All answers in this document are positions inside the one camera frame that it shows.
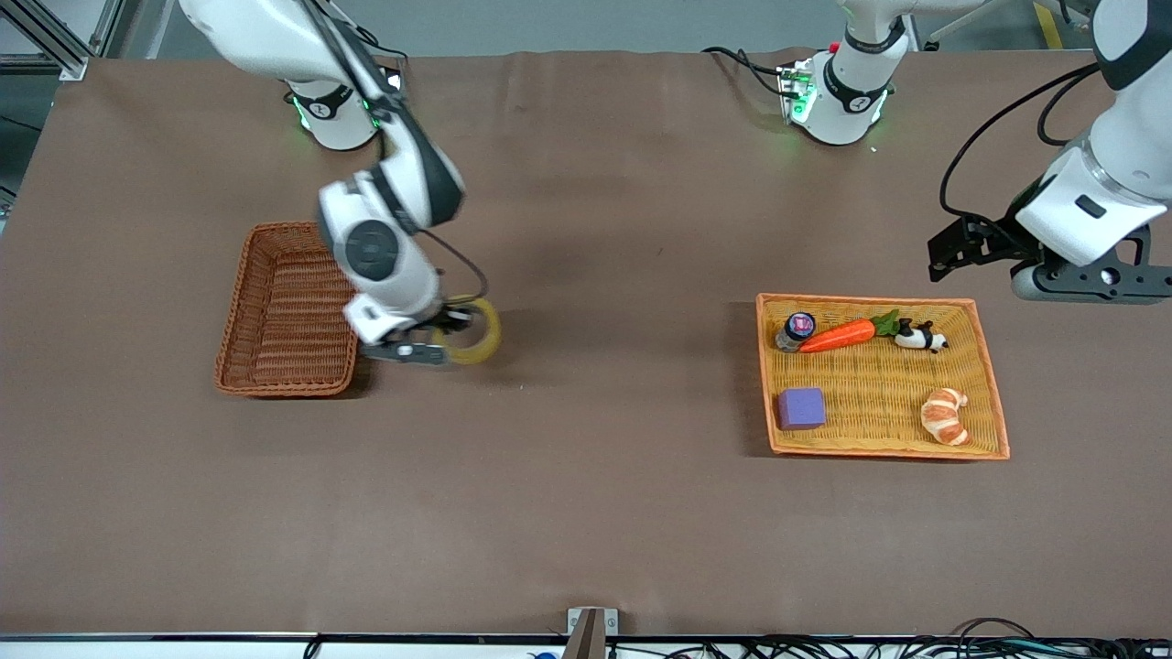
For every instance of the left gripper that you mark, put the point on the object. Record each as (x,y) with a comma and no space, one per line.
(991,240)

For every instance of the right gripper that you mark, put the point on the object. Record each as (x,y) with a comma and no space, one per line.
(448,320)

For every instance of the clear yellowish tape roll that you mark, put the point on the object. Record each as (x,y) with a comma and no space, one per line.
(490,334)

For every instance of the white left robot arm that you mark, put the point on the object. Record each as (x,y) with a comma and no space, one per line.
(1135,119)

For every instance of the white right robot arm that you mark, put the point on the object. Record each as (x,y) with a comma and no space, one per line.
(265,37)

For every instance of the orange yellow wicker basket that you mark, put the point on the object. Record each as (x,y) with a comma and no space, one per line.
(870,403)

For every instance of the brown wicker basket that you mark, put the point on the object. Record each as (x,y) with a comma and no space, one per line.
(275,348)

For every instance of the black white panda toy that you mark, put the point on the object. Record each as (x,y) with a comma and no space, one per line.
(911,339)

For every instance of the orange toy carrot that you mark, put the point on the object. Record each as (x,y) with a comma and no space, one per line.
(838,336)

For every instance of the toy croissant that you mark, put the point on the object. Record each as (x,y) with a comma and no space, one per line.
(943,416)

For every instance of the small bottle purple cap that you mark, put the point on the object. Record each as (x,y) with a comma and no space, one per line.
(798,325)

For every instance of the brown table cover mat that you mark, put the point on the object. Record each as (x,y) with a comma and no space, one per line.
(549,476)

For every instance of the purple foam cube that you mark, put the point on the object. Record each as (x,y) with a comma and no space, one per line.
(801,409)

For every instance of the grey metal strut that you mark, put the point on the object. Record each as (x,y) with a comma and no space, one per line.
(952,29)

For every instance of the metal table edge bracket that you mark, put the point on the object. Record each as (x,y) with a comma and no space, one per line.
(577,622)

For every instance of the aluminium frame profile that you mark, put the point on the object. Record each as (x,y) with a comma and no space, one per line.
(69,64)

